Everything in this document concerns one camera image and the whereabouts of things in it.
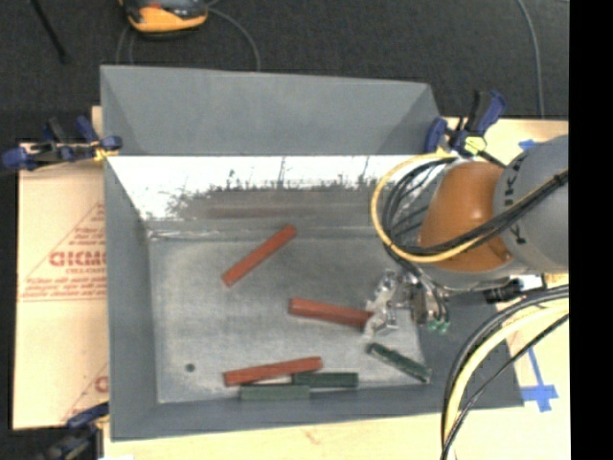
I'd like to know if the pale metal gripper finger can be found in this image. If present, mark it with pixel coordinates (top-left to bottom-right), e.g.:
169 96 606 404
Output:
367 271 400 311
362 310 400 339

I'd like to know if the dark green flat block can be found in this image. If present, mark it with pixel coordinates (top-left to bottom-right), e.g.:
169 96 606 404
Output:
290 371 360 389
365 342 432 384
238 383 311 401

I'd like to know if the red-brown flat block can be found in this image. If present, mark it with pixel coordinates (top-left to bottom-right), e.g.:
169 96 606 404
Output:
220 224 298 288
287 297 375 329
222 356 324 387

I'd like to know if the grey metal bin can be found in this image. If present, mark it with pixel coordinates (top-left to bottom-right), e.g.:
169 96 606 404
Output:
99 63 525 441

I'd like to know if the brown cardboard board red print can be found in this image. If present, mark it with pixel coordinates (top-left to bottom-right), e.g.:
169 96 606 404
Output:
10 105 112 431

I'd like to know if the black cylinder on white bracket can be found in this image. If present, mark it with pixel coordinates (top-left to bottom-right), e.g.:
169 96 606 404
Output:
483 275 545 306

